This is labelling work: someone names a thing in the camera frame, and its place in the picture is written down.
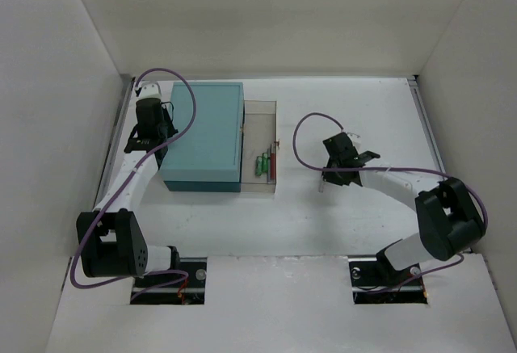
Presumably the teal makeup box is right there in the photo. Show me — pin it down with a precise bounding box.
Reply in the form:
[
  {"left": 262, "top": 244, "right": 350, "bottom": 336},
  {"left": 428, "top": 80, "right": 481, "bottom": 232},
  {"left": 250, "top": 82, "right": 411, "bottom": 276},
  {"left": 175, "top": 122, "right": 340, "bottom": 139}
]
[{"left": 159, "top": 82, "right": 245, "bottom": 193}]

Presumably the red makeup pencil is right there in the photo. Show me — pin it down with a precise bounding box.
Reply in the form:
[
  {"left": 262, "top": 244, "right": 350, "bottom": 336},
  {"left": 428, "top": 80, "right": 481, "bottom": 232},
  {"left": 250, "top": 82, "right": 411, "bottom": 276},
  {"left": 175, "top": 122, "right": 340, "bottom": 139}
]
[{"left": 269, "top": 145, "right": 277, "bottom": 182}]

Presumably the green tube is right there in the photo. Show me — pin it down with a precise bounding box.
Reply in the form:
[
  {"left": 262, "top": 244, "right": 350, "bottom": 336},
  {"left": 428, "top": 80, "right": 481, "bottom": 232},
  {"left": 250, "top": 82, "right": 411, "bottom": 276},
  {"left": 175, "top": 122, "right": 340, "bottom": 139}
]
[
  {"left": 254, "top": 157, "right": 263, "bottom": 177},
  {"left": 260, "top": 152, "right": 269, "bottom": 174}
]

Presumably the clear acrylic drawer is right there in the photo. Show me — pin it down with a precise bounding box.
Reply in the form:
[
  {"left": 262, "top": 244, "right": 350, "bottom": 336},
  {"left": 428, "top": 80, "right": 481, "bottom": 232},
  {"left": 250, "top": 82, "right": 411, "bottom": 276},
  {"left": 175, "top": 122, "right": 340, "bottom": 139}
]
[{"left": 241, "top": 100, "right": 279, "bottom": 195}]

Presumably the grey eyeliner pencil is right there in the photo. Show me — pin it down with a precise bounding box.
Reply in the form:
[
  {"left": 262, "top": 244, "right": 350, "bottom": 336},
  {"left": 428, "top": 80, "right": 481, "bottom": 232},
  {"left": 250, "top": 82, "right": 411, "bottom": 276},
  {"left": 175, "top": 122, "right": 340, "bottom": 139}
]
[{"left": 267, "top": 145, "right": 272, "bottom": 183}]

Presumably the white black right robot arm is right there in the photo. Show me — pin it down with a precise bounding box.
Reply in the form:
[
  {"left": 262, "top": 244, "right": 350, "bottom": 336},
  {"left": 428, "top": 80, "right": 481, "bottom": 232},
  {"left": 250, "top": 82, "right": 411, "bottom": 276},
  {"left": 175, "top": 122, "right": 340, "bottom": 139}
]
[{"left": 322, "top": 132, "right": 486, "bottom": 285}]

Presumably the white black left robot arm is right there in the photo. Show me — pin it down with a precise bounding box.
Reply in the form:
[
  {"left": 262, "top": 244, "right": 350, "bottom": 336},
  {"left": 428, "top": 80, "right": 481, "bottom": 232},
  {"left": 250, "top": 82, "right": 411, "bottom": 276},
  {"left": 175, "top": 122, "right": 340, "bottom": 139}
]
[{"left": 76, "top": 95, "right": 182, "bottom": 288}]

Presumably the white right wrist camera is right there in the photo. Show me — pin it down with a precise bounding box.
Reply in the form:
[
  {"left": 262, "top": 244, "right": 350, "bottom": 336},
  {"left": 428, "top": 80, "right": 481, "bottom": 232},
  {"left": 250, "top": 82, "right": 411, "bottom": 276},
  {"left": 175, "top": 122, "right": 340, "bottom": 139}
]
[{"left": 347, "top": 132, "right": 361, "bottom": 145}]

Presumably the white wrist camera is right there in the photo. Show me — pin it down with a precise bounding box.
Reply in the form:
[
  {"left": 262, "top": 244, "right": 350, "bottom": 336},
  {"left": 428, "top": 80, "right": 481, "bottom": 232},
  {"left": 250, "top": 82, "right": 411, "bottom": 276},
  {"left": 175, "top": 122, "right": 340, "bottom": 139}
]
[
  {"left": 347, "top": 132, "right": 361, "bottom": 145},
  {"left": 135, "top": 82, "right": 162, "bottom": 99}
]

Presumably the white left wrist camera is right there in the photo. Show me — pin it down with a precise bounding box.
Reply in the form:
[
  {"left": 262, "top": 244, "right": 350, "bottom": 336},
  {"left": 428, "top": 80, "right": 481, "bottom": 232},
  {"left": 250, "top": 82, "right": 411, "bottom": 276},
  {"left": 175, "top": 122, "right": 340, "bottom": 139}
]
[{"left": 135, "top": 82, "right": 162, "bottom": 99}]

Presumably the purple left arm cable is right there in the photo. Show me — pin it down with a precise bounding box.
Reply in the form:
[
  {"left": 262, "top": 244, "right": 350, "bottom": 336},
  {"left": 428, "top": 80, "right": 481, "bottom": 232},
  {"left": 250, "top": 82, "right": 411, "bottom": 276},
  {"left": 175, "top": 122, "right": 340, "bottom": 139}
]
[{"left": 69, "top": 68, "right": 198, "bottom": 305}]

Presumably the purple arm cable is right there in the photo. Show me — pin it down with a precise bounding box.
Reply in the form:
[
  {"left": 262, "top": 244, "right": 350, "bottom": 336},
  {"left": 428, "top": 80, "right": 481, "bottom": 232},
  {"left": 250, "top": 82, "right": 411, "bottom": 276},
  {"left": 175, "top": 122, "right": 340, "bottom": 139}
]
[
  {"left": 69, "top": 68, "right": 198, "bottom": 305},
  {"left": 292, "top": 112, "right": 489, "bottom": 293}
]

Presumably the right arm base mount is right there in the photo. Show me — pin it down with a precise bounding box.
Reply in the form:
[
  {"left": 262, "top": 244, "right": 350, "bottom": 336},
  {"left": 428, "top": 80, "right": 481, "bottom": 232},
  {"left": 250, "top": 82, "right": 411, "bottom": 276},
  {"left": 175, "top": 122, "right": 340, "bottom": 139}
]
[{"left": 348, "top": 256, "right": 427, "bottom": 305}]

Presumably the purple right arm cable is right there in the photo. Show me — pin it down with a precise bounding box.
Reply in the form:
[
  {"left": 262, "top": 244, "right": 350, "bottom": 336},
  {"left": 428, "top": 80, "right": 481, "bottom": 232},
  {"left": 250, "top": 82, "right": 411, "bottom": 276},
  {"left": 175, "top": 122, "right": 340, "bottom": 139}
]
[{"left": 292, "top": 112, "right": 489, "bottom": 293}]

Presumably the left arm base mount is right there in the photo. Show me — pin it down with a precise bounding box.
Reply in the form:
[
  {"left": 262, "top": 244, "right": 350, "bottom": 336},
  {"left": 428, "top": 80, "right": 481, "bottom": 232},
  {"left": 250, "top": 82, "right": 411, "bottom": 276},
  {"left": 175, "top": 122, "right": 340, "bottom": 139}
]
[{"left": 130, "top": 258, "right": 208, "bottom": 305}]

